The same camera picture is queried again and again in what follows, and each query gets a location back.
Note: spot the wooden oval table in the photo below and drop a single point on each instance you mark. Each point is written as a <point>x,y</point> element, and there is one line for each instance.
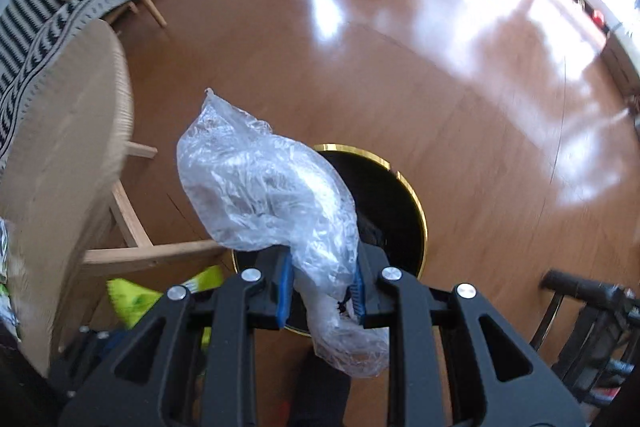
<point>70,217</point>

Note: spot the black gold trash bin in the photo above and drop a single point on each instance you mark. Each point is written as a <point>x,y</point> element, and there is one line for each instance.
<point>393,233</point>

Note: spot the clear plastic bag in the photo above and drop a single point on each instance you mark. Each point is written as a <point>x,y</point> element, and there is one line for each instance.
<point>253,189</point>

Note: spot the black stool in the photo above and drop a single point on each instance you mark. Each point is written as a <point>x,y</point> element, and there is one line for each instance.
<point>603,347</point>

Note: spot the green snack wrapper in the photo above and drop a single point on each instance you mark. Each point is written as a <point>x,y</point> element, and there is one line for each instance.
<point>131,301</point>

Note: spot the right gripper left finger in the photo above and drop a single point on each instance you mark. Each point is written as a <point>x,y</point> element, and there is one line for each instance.
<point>190,360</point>

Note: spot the black white striped sofa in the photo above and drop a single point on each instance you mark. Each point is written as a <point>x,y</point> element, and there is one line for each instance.
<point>33,35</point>

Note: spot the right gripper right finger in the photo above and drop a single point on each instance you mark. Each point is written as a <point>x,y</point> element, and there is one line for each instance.
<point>454,359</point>

